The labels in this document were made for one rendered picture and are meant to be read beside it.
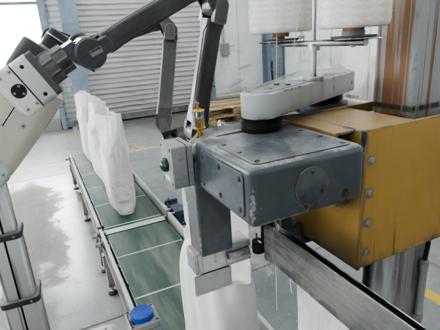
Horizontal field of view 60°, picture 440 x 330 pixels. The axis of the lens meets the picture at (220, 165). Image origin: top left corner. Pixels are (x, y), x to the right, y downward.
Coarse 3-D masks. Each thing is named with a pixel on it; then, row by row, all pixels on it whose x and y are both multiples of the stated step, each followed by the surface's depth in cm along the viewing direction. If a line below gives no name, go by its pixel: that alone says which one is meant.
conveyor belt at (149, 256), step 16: (160, 224) 256; (112, 240) 239; (128, 240) 237; (144, 240) 236; (160, 240) 235; (176, 240) 233; (128, 256) 220; (144, 256) 219; (160, 256) 217; (176, 256) 216; (128, 272) 204; (144, 272) 203; (160, 272) 202; (176, 272) 201; (128, 288) 205; (144, 288) 190; (160, 288) 189; (176, 288) 188; (160, 304) 177; (176, 304) 177; (160, 320) 167; (176, 320) 167
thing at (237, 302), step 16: (240, 224) 109; (192, 272) 131; (240, 272) 115; (192, 288) 133; (224, 288) 117; (240, 288) 117; (192, 304) 135; (208, 304) 122; (224, 304) 116; (240, 304) 117; (256, 304) 121; (192, 320) 137; (208, 320) 124; (224, 320) 117; (240, 320) 118; (256, 320) 121
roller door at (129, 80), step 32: (96, 0) 737; (128, 0) 761; (96, 32) 751; (160, 32) 804; (192, 32) 834; (128, 64) 793; (160, 64) 822; (192, 64) 851; (64, 96) 756; (96, 96) 782; (128, 96) 810; (64, 128) 766
